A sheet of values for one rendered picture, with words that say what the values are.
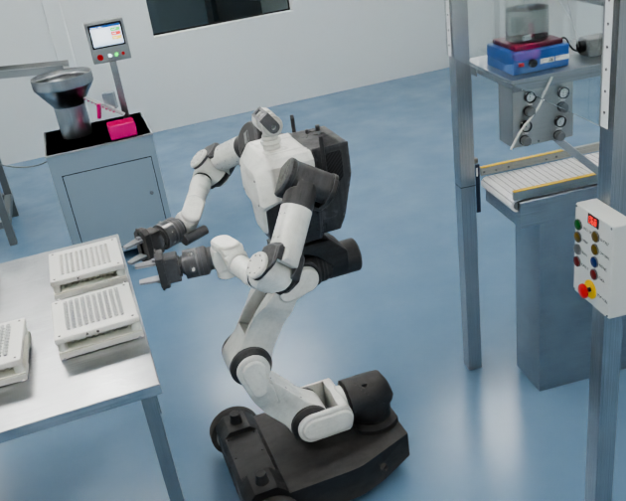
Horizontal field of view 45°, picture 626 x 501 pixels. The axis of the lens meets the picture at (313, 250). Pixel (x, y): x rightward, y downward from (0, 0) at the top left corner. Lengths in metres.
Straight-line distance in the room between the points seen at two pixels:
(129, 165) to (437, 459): 2.64
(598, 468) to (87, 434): 2.06
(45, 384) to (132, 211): 2.63
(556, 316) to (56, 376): 1.88
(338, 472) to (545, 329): 1.01
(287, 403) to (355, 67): 5.59
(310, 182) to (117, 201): 2.76
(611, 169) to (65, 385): 1.54
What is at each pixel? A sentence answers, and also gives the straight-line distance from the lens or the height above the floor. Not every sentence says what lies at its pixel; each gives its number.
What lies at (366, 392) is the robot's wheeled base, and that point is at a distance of 2.75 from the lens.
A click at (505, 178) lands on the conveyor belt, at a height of 0.89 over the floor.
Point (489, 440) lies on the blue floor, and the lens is 3.04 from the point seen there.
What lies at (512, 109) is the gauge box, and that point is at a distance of 2.58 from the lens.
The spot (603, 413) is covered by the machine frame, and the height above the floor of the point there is 0.50.
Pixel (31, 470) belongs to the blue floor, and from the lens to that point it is 3.39.
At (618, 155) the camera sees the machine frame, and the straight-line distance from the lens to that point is 2.01.
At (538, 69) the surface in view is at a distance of 2.25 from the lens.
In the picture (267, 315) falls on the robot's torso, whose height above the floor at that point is 0.76.
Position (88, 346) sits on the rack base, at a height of 0.87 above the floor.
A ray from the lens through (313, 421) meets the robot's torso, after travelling 2.68.
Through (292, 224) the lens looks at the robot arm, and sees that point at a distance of 2.02.
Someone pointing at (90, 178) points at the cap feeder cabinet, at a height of 0.57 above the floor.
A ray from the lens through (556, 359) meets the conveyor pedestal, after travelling 3.23.
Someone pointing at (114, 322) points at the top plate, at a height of 0.92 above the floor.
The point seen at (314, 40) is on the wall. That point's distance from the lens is 7.67.
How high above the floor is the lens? 2.00
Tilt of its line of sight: 26 degrees down
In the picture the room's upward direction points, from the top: 8 degrees counter-clockwise
